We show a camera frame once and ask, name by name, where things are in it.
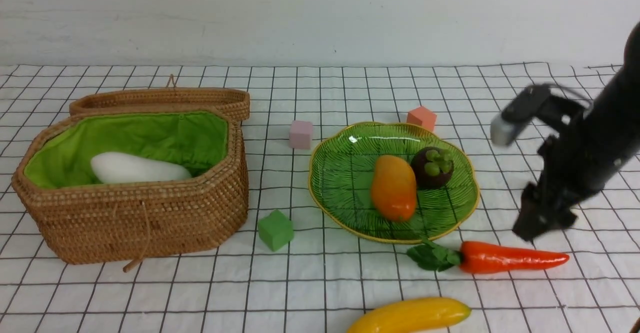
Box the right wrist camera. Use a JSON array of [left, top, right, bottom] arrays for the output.
[[490, 83, 594, 147]]

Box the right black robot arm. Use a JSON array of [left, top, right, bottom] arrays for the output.
[[490, 26, 639, 242]]

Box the woven rattan basket lid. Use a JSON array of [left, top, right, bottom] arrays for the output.
[[68, 75, 251, 122]]

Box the green glass leaf plate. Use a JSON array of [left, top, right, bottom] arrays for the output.
[[308, 121, 482, 245]]

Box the yellow toy banana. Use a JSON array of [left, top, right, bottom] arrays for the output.
[[346, 297, 472, 333]]

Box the woven rattan basket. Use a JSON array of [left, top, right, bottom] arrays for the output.
[[11, 104, 249, 270]]

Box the pink foam cube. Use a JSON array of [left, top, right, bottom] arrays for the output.
[[288, 119, 314, 150]]

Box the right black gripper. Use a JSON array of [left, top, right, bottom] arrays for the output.
[[512, 119, 626, 242]]

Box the green foam cube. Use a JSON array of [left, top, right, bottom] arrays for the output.
[[257, 209, 295, 253]]

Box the purple toy mangosteen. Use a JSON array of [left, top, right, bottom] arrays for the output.
[[410, 146, 455, 190]]

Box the orange foam cube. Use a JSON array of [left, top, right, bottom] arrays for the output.
[[406, 106, 438, 133]]

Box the white grid tablecloth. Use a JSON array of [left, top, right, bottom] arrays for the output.
[[0, 62, 639, 333]]

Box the white toy radish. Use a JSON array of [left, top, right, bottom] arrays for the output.
[[90, 151, 192, 184]]

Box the orange toy mango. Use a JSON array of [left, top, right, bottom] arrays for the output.
[[370, 155, 418, 222]]

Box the orange toy carrot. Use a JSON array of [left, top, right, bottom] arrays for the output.
[[406, 240, 570, 275]]

